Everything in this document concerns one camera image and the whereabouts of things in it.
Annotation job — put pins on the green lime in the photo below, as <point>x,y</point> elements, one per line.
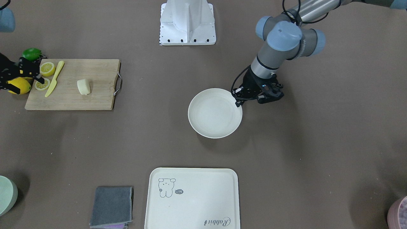
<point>32,54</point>

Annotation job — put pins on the lower lemon half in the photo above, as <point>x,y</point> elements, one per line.
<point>44,86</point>

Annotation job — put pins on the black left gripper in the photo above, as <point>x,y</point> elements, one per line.
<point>251,83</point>

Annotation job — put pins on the wooden cutting board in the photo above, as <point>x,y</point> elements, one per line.
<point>102,75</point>

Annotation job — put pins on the white steamed bun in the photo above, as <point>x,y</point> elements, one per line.
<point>84,86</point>

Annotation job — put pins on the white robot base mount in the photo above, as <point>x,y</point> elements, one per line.
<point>187,22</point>

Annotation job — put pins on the cream rectangular tray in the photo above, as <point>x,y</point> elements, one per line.
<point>192,198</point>

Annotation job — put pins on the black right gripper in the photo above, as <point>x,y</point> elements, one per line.
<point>9,72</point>

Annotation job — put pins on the pink bowl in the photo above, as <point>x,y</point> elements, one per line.
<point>397,214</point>

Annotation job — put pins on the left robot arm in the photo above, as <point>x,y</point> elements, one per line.
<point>284,39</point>

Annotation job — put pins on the mint green bowl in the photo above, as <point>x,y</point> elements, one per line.
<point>8,194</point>

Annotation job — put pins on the yellow plastic knife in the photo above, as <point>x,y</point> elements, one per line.
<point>53,83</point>

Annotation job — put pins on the lower whole yellow lemon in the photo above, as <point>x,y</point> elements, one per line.
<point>22,84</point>

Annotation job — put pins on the grey folded cloth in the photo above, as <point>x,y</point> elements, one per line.
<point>112,207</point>

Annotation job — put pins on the lemon half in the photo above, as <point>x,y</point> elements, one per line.
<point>47,69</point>
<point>44,86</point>

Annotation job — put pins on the upper lemon half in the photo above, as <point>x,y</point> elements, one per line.
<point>47,69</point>

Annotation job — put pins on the cream round plate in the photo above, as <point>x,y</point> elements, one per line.
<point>213,113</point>

